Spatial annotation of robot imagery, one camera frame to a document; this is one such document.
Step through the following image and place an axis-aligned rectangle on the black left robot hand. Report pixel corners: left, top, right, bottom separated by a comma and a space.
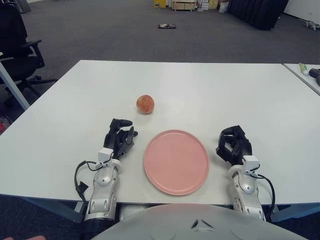
103, 118, 140, 161

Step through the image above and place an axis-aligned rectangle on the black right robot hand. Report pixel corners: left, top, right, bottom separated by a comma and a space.
215, 124, 254, 167

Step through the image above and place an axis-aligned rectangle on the red yellow apple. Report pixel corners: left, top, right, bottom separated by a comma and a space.
136, 94, 155, 115

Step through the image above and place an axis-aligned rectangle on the pink round plate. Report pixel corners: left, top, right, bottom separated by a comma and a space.
143, 129, 210, 197

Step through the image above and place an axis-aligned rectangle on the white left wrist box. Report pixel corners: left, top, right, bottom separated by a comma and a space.
97, 147, 114, 167

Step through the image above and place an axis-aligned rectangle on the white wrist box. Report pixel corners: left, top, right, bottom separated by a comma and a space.
242, 155, 260, 175
97, 147, 114, 167

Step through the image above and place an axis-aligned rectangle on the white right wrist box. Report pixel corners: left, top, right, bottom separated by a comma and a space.
242, 155, 260, 175

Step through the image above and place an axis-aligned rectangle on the grey robot torso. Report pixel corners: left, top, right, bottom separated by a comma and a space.
92, 202, 311, 240

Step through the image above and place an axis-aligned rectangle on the grey desk leg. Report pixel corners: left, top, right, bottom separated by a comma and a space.
0, 59, 31, 111

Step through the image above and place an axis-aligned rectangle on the black office chair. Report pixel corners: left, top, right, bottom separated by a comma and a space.
0, 0, 59, 106

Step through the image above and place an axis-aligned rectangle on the black draped partition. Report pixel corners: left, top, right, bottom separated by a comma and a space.
226, 0, 290, 31

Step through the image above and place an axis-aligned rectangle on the wooden pallet crate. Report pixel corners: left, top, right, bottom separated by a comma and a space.
171, 0, 196, 11

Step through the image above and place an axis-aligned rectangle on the grey bin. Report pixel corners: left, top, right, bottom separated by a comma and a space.
15, 0, 31, 13

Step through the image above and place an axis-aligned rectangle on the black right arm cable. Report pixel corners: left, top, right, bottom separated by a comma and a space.
249, 172, 276, 221

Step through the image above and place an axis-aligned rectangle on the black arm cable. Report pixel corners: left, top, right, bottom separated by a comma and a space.
249, 172, 276, 221
74, 160, 101, 202

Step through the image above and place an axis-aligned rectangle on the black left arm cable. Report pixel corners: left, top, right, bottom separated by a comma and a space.
74, 160, 101, 202

